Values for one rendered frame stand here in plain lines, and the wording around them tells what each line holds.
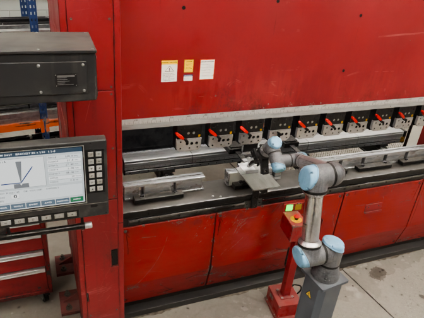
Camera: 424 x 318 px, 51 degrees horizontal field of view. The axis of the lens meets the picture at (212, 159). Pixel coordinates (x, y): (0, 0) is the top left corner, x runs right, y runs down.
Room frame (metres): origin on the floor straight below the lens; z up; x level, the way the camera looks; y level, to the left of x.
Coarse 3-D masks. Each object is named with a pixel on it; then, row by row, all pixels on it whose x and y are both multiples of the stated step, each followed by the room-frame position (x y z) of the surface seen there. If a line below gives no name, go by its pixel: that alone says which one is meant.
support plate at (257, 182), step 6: (240, 168) 2.44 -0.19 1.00; (258, 168) 2.46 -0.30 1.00; (240, 174) 2.37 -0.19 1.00; (246, 174) 2.38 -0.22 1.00; (252, 174) 2.38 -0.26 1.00; (258, 174) 2.39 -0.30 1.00; (246, 180) 2.30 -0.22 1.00; (252, 180) 2.31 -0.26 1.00; (258, 180) 2.32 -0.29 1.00; (264, 180) 2.32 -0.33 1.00; (270, 180) 2.33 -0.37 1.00; (252, 186) 2.24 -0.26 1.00; (258, 186) 2.25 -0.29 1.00; (264, 186) 2.26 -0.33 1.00; (270, 186) 2.26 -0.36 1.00; (276, 186) 2.27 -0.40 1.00
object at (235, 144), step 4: (232, 144) 2.69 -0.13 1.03; (236, 144) 2.70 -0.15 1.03; (240, 144) 2.70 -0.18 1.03; (228, 148) 2.66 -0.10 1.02; (232, 148) 2.66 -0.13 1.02; (236, 148) 2.66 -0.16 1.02; (240, 148) 2.67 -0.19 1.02; (228, 152) 2.65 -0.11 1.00; (232, 152) 2.65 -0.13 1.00; (236, 152) 2.64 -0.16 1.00; (240, 152) 2.65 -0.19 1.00; (240, 156) 2.59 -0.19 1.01; (244, 156) 2.59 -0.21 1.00; (244, 160) 2.54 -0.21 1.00
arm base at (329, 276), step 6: (312, 270) 1.79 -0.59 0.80; (318, 270) 1.77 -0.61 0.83; (324, 270) 1.75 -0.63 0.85; (330, 270) 1.75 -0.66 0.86; (336, 270) 1.76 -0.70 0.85; (318, 276) 1.75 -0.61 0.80; (324, 276) 1.75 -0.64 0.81; (330, 276) 1.74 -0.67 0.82; (336, 276) 1.75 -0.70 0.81; (324, 282) 1.73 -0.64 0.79; (330, 282) 1.73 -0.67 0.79; (336, 282) 1.75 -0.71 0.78
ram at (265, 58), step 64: (128, 0) 2.15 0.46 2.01; (192, 0) 2.28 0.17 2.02; (256, 0) 2.42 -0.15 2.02; (320, 0) 2.58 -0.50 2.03; (384, 0) 2.76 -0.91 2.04; (128, 64) 2.15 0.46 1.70; (256, 64) 2.44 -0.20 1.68; (320, 64) 2.61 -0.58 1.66; (384, 64) 2.81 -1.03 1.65; (128, 128) 2.15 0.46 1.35
